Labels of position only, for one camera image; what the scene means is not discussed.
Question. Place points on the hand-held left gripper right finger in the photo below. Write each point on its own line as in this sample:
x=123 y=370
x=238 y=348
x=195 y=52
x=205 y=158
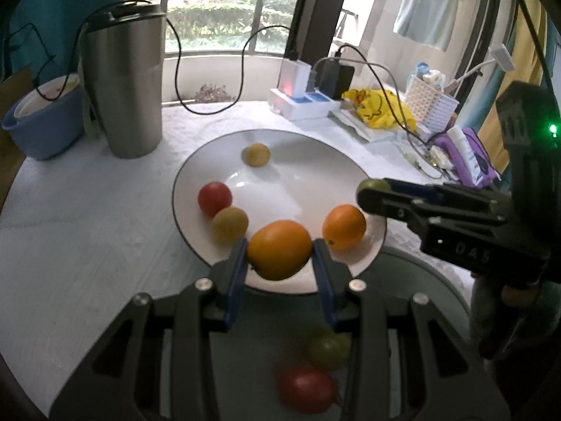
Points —
x=325 y=287

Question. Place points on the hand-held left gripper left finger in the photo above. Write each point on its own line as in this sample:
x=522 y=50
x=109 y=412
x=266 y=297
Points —
x=236 y=283

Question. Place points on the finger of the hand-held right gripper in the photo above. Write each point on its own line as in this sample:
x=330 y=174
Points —
x=381 y=204
x=414 y=187

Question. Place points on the green tomato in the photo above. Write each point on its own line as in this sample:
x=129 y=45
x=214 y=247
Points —
x=372 y=183
x=326 y=350

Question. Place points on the orange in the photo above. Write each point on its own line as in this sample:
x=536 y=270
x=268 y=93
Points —
x=279 y=250
x=344 y=227

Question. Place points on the yellow tomato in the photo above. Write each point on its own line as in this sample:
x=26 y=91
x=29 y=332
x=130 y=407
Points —
x=230 y=226
x=256 y=155

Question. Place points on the white plate with dark rim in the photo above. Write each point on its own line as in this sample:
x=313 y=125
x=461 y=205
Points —
x=285 y=184

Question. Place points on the person's right hand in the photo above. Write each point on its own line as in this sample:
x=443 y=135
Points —
x=519 y=296

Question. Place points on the small white adapter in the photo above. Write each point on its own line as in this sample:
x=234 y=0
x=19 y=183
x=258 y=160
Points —
x=440 y=154

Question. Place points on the white tube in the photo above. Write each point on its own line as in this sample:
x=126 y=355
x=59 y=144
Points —
x=464 y=149

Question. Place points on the white flat package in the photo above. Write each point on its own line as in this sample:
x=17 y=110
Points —
x=372 y=133

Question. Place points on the purple bag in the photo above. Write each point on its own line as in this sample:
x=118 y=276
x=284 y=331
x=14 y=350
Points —
x=484 y=158

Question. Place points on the grey round placemat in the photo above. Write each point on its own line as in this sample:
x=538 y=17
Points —
x=254 y=359

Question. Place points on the white plastic basket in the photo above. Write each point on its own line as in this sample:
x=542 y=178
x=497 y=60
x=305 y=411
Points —
x=431 y=103

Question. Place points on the yellow plastic bag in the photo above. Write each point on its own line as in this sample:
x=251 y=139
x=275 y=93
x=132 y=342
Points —
x=377 y=107

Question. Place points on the red tomato with stem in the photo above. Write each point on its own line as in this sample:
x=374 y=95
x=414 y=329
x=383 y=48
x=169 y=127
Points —
x=307 y=389

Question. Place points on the yellow curtain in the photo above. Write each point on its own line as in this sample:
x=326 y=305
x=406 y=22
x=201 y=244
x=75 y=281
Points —
x=495 y=109

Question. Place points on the white power strip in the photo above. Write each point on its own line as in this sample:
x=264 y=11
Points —
x=302 y=107

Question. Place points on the black charger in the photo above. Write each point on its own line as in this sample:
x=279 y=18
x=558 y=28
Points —
x=335 y=79

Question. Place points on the white charger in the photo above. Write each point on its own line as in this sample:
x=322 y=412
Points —
x=294 y=76

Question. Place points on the white clip lamp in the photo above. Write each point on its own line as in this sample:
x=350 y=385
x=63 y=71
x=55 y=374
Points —
x=502 y=57

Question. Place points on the light blue hanging towel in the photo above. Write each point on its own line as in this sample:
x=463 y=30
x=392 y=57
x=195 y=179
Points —
x=427 y=8

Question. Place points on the stainless steel kettle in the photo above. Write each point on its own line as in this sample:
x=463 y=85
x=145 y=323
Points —
x=127 y=87

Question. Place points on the blue plastic bowl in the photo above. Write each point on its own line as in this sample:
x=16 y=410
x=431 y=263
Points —
x=48 y=138

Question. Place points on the cardboard box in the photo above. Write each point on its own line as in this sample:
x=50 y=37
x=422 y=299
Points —
x=11 y=85

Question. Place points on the black window frame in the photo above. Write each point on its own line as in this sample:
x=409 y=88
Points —
x=320 y=4

